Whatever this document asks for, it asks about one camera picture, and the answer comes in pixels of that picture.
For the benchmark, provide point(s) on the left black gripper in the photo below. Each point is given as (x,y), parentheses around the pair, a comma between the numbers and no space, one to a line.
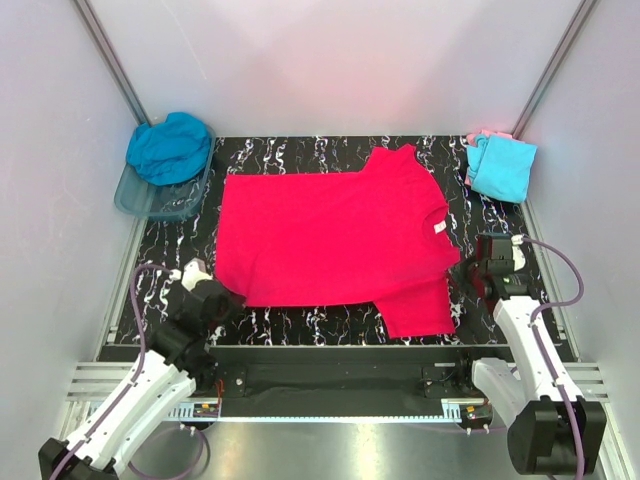
(235,305)

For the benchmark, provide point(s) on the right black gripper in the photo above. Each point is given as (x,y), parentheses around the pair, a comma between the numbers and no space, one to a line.
(461,272)

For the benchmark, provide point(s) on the red t shirt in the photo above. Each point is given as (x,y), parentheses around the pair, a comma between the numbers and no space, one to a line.
(375,236)

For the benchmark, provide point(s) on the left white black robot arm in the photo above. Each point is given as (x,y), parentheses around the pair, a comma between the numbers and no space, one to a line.
(175,364)

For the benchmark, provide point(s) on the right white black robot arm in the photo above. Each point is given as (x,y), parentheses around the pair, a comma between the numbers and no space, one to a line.
(552,428)

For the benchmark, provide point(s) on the folded light blue t shirt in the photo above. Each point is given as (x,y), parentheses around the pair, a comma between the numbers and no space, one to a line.
(504,170)

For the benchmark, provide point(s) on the clear teal plastic bin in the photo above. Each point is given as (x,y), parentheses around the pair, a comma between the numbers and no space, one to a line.
(172,203)

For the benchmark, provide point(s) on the blue crumpled t shirt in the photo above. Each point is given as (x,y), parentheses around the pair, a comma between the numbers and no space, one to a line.
(171,152)

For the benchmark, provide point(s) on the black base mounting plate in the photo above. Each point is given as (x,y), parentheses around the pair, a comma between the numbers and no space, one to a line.
(356,381)

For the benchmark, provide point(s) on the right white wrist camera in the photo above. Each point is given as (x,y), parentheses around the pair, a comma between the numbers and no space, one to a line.
(518,256)

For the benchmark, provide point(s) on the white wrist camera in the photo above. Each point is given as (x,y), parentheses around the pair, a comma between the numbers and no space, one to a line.
(518,256)
(193,272)

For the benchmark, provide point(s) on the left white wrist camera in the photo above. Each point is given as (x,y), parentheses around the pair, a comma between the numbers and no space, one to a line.
(193,272)

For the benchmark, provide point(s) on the white slotted cable duct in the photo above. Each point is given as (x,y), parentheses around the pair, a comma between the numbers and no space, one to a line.
(194,412)

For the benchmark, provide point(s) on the right aluminium corner post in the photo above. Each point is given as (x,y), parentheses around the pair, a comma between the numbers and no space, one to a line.
(568,39)

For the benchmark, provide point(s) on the aluminium corner post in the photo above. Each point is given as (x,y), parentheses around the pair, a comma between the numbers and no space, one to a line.
(107,52)
(568,39)

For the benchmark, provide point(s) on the left aluminium corner post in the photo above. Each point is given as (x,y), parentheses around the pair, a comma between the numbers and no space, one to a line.
(107,52)

